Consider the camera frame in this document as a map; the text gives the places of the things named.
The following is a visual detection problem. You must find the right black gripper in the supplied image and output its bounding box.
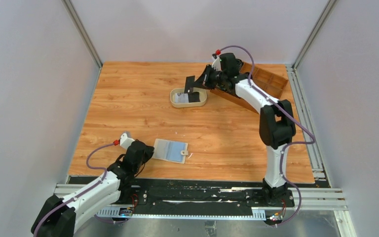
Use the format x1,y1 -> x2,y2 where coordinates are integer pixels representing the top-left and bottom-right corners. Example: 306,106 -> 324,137
192,64 -> 227,90

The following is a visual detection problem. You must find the black credit card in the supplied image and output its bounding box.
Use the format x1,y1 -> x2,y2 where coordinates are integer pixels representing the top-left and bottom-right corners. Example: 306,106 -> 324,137
184,76 -> 195,94

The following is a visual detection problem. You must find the beige card holder wallet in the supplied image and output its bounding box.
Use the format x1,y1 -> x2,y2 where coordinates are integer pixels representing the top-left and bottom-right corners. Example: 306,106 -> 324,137
152,139 -> 189,164

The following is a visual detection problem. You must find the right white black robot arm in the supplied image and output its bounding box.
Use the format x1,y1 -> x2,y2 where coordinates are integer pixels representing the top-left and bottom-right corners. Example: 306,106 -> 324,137
184,53 -> 296,206

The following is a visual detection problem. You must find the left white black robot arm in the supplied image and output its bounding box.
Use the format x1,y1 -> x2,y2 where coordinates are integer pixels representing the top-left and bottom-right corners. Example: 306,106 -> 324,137
31,140 -> 154,237

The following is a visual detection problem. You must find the black card in tray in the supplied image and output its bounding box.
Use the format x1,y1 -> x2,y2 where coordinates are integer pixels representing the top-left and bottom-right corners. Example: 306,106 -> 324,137
188,92 -> 200,103

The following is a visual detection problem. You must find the white card in tray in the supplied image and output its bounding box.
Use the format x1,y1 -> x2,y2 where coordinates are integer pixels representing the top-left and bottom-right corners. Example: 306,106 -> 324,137
174,93 -> 189,104

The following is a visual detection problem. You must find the beige oval tray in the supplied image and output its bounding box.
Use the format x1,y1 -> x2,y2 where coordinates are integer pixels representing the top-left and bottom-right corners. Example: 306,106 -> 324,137
170,88 -> 208,108

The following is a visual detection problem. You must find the wooden compartment organizer box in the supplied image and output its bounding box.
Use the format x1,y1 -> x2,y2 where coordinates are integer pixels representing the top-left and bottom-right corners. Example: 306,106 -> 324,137
210,66 -> 289,113

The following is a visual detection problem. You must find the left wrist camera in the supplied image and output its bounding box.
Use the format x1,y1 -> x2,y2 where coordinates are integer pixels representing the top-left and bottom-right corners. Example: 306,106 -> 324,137
119,131 -> 135,150

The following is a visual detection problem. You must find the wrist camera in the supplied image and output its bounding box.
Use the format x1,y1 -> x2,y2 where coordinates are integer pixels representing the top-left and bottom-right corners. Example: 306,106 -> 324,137
119,131 -> 135,150
211,55 -> 222,71

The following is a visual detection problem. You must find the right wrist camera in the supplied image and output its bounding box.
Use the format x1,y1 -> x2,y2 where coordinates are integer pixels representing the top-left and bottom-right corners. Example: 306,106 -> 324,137
211,55 -> 222,71

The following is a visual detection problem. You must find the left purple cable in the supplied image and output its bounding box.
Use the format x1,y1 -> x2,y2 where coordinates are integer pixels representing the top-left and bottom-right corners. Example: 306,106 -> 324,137
32,140 -> 120,237

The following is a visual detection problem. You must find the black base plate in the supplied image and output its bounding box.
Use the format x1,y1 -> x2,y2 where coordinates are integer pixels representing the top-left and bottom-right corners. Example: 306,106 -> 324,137
115,178 -> 295,216

